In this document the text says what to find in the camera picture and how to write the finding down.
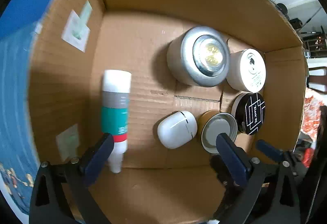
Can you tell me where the black round tin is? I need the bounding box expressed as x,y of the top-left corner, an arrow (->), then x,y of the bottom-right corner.
231,92 -> 265,136

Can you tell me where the white earbuds case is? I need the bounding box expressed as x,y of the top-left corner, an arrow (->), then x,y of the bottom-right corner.
157,111 -> 197,149

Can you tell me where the white green tube bottle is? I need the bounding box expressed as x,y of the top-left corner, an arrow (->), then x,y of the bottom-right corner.
101,69 -> 132,174

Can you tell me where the white cream jar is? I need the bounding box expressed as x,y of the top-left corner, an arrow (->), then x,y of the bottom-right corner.
226,48 -> 266,93

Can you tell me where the silver puck light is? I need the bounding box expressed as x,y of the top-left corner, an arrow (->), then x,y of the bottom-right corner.
167,26 -> 230,87

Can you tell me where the orange floral towel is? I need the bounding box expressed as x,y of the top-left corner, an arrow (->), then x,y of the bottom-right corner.
301,94 -> 325,141

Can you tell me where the brown wooden chair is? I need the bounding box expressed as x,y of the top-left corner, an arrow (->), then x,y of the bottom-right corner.
307,66 -> 326,94

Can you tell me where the open cardboard box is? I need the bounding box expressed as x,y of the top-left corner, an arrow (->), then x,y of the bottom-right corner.
28,0 -> 307,223

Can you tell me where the blue foam pad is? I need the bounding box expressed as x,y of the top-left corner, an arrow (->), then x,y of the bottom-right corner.
1,0 -> 50,38

